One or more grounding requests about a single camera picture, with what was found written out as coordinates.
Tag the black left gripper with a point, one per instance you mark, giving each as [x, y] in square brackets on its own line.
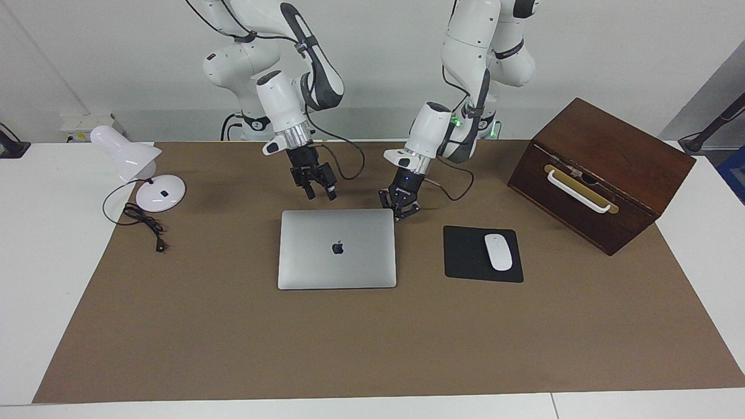
[404, 185]

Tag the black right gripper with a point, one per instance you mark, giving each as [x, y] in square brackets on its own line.
[304, 163]

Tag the silver grey laptop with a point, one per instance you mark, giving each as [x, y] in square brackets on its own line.
[326, 267]

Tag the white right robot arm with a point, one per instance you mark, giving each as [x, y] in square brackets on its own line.
[279, 105]

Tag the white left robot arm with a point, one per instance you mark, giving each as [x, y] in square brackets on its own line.
[471, 46]

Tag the black mouse pad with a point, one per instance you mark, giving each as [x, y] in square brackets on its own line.
[463, 256]

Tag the white computer mouse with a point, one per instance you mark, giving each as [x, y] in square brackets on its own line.
[498, 252]

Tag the brown table mat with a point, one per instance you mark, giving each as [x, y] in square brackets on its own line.
[372, 337]

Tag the white desk lamp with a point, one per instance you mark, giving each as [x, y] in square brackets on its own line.
[125, 151]

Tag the dark brown wooden box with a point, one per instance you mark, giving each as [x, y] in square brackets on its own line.
[611, 145]

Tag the black table clamp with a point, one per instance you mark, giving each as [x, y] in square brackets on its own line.
[11, 145]

